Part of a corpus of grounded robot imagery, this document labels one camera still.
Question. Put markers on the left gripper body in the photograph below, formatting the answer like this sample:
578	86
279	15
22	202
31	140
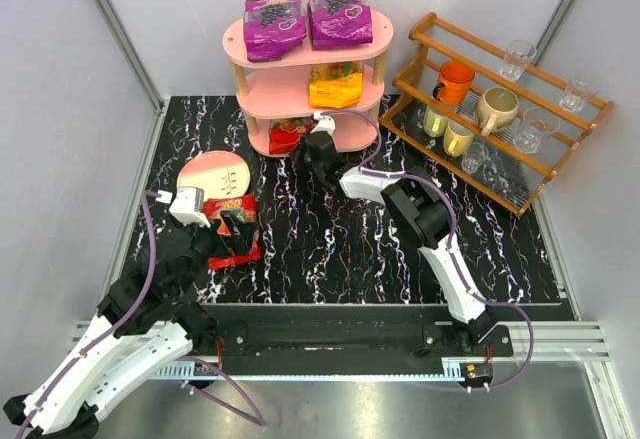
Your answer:
220	232

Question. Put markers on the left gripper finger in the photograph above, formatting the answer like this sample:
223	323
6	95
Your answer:
243	237
234	223

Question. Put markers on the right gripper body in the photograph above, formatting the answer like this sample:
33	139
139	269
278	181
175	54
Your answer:
310	148

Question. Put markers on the red candy bag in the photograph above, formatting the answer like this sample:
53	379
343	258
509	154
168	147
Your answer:
247	207
285	134

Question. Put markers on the orange candy bag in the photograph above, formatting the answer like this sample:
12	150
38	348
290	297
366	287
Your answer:
335	85

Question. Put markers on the purple candy bag back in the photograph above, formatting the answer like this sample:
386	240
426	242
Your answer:
271	28

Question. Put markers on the purple candy bag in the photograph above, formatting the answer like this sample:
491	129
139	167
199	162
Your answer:
271	28
339	23

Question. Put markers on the purple candy bag front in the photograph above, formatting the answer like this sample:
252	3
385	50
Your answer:
339	23

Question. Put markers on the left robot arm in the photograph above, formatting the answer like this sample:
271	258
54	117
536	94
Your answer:
147	320

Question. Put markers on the pink three-tier shelf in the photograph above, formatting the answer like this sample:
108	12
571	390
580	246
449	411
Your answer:
279	89

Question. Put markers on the clear glass middle shelf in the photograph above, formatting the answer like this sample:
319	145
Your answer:
536	126

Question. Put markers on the pink round plate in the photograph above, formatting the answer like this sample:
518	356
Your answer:
221	176

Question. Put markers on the green-yellow mug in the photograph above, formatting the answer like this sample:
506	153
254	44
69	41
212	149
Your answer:
435	122

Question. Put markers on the cream yellow mug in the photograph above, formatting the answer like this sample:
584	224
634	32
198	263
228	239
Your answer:
457	138

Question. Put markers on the orange mug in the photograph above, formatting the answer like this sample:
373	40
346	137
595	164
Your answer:
453	84

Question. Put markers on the small clear glass bottom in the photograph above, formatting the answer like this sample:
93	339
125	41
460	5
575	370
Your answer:
474	157

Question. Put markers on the beige round mug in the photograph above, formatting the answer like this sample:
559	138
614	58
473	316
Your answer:
496	110

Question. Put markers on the wooden cup rack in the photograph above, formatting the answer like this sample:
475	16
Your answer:
518	177

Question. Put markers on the clear glass top left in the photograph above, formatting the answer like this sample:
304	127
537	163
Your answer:
518	55

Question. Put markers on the clear glass top right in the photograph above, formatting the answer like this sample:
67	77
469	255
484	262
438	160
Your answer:
581	87

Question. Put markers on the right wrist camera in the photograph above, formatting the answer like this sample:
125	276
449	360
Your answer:
323	123

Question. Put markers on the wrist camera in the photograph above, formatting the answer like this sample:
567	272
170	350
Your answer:
323	123
185	205

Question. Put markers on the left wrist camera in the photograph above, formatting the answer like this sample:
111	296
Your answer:
185	205

